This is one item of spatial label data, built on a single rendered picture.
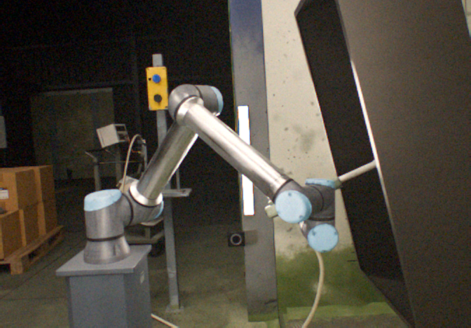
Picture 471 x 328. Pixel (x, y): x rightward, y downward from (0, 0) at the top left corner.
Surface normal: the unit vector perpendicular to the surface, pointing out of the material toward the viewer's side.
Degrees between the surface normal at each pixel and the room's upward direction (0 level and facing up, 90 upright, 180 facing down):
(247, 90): 90
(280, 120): 90
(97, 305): 90
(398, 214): 90
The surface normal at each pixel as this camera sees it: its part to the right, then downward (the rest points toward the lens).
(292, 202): -0.56, 0.12
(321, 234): 0.03, 0.17
